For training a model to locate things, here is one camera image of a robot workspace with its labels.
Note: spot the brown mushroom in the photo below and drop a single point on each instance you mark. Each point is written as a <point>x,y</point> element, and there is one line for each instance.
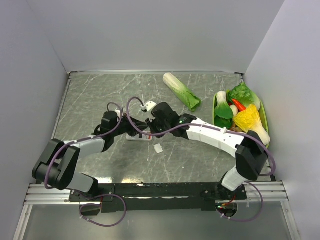
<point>235,128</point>

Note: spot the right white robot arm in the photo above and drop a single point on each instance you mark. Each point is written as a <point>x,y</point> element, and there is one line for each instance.
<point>248,150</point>

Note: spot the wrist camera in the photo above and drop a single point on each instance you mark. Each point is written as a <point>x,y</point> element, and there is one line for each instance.
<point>148,106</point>
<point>118,112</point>

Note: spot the green lettuce head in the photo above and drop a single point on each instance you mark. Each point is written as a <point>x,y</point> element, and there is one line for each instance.
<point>244,95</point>

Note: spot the white remote control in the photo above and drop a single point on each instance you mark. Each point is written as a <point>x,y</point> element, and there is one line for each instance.
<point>143,139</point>

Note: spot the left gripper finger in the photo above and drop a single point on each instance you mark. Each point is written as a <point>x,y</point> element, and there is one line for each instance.
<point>134,122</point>
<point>134,134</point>

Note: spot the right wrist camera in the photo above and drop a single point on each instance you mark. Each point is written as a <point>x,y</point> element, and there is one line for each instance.
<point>148,106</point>

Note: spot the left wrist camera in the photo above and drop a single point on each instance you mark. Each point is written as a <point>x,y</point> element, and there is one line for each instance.
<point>118,112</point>

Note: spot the long green napa cabbage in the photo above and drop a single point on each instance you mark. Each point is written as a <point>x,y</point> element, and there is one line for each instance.
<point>184,94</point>

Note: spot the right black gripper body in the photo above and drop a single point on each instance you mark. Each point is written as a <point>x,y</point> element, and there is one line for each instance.
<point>156,126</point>

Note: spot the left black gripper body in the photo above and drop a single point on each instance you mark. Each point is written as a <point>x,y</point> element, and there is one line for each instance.
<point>125,126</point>

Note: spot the white mushroom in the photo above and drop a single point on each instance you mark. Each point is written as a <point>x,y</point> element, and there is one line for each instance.
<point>234,109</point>

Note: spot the aluminium frame rail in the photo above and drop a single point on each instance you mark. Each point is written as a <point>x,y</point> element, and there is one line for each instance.
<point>37,194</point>

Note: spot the yellow napa cabbage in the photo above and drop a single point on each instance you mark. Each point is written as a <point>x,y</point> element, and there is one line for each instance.
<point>249,120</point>

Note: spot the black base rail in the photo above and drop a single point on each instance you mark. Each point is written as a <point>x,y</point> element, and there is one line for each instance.
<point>159,196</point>

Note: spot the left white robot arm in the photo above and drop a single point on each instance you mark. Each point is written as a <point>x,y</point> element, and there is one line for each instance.
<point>57,163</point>

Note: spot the bok choy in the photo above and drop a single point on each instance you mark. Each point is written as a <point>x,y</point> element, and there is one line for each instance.
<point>223,109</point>

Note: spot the red chili pepper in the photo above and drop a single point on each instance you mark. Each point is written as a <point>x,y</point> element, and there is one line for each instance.
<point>239,105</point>

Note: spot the green plastic tray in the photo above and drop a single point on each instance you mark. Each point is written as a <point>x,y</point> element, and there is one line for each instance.
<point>226,123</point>

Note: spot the white battery cover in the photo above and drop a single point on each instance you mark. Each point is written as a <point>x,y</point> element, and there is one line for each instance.
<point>158,148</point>

